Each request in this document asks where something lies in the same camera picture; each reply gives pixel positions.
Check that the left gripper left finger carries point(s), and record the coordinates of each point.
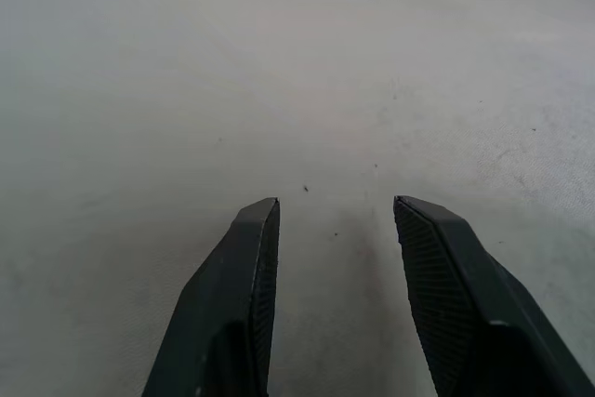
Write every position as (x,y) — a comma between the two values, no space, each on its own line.
(223,299)

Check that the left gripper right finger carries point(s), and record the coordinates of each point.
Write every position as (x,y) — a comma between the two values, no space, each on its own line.
(465,299)

